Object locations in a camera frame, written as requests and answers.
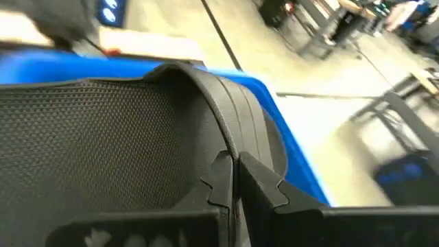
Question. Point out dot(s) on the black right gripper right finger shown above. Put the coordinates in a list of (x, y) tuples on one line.
[(260, 199)]

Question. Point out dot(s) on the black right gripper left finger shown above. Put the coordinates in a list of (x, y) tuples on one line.
[(219, 185)]

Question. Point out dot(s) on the large blue plastic bin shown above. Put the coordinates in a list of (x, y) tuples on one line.
[(291, 147)]

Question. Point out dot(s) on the textured black slide sandal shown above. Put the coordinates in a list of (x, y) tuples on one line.
[(103, 144)]

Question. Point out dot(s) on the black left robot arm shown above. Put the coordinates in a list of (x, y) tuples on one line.
[(61, 20)]

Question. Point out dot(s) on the dark blue storage bin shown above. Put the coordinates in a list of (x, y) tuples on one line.
[(408, 178)]

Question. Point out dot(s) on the small red object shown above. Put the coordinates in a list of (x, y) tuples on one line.
[(113, 52)]

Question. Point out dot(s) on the dark chair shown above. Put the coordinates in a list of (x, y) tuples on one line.
[(274, 12)]

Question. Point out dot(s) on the dark device with blue lights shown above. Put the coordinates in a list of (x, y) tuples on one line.
[(111, 12)]

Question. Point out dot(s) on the person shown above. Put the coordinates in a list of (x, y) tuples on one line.
[(404, 13)]

